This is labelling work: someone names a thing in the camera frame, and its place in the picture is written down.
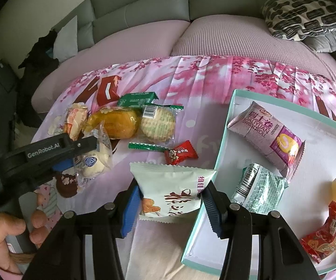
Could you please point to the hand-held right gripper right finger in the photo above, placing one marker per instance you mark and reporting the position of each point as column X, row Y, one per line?
column 214, row 213

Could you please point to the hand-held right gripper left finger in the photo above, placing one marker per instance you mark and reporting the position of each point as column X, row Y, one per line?
column 130, row 210

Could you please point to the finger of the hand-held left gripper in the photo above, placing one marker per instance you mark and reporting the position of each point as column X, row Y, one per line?
column 64, row 164
column 80, row 144

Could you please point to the white bun clear packet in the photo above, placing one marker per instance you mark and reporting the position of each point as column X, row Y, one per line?
column 93, row 160

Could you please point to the white snack packet orange print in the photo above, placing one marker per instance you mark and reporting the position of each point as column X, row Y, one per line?
column 170, row 192

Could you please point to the silver green snack packet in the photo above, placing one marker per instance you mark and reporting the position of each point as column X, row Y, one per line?
column 258, row 189

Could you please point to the red packet with white strip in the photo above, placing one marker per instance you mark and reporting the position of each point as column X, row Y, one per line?
column 108, row 89

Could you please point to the pink cake roll packet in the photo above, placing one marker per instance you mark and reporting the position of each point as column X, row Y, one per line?
column 270, row 137

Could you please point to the red peanut snack packet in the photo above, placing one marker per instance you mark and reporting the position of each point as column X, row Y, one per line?
column 328, row 233

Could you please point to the teal rimmed white box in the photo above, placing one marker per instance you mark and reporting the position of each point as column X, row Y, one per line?
column 316, row 116

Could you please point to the person's left hand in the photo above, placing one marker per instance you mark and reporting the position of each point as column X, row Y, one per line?
column 1, row 230

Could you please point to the orange yellow snack packet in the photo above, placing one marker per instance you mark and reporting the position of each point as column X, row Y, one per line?
column 74, row 119

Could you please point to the yellow cake clear packet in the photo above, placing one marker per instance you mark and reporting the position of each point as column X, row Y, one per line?
column 112, row 122

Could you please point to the thin green candy stick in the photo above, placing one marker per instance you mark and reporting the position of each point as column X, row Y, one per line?
column 144, row 146

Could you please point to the small red wrapped candy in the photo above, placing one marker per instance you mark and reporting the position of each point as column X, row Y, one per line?
column 181, row 153

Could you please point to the round biscuit clear packet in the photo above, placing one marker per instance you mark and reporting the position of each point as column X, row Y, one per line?
column 157, row 122

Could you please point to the black clothing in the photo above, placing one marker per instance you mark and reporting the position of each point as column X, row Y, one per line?
column 36, row 61

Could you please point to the light grey pillow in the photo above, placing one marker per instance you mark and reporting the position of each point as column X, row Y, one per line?
column 66, row 39

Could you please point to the pink sofa cover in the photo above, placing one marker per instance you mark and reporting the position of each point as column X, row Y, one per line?
column 133, row 38

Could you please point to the pink cartoon printed blanket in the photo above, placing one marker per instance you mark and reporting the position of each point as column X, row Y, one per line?
column 200, row 78

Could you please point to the grey sofa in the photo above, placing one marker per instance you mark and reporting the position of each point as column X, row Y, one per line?
column 144, row 0

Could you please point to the black white patterned pillow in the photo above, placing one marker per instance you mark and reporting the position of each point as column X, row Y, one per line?
column 305, row 14

